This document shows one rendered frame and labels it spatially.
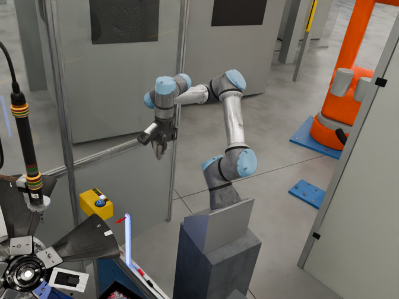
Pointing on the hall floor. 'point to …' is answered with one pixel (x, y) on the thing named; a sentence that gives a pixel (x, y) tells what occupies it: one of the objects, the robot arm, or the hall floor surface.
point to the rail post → (97, 277)
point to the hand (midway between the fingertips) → (157, 158)
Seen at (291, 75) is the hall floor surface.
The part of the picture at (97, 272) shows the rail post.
